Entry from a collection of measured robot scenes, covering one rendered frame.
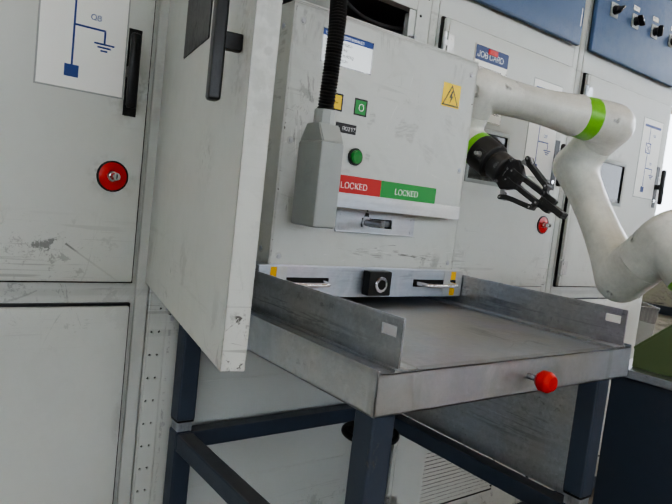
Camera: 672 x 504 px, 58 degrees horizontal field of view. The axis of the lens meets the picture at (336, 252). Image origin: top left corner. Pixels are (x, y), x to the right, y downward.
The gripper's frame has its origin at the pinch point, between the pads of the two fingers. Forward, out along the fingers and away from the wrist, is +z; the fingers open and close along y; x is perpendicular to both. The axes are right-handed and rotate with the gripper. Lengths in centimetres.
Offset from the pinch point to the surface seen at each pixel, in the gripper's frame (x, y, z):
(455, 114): -26.4, 7.2, -19.0
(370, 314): -75, -14, 25
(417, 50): -40.5, 14.7, -25.2
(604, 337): -19.8, -9.6, 33.6
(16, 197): -101, -39, -34
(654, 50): 102, 52, -56
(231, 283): -95, -14, 20
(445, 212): -28.8, -9.9, -5.1
